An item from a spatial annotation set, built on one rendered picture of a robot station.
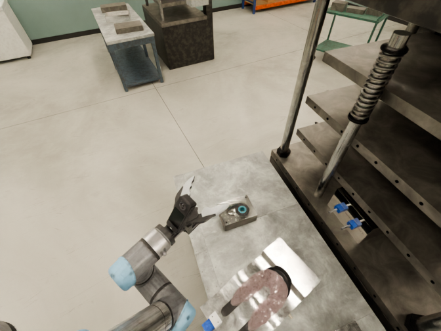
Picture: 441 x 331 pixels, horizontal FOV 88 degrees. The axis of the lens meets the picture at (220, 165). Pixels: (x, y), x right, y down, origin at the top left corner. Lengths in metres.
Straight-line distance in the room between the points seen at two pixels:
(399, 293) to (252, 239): 0.74
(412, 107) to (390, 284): 0.87
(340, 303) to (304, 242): 0.32
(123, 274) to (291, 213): 1.07
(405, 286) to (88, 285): 2.17
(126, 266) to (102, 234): 1.90
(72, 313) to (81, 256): 0.45
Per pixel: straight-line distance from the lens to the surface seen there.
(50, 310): 2.49
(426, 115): 1.11
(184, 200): 0.61
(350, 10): 4.99
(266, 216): 1.44
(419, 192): 1.19
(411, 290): 1.58
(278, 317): 1.18
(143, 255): 0.65
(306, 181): 1.68
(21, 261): 2.82
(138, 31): 4.25
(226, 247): 1.34
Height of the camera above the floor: 2.05
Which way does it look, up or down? 49 degrees down
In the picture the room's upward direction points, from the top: 2 degrees counter-clockwise
